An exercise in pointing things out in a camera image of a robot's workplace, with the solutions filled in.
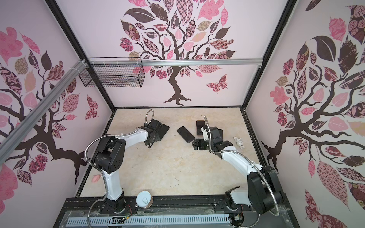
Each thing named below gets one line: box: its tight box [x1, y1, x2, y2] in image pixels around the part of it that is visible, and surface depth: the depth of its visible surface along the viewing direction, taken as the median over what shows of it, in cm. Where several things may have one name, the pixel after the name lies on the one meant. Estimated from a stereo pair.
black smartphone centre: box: [176, 126, 196, 143], surface depth 108 cm
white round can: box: [135, 190, 154, 209], surface depth 72 cm
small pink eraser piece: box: [91, 174, 101, 183], surface depth 83 cm
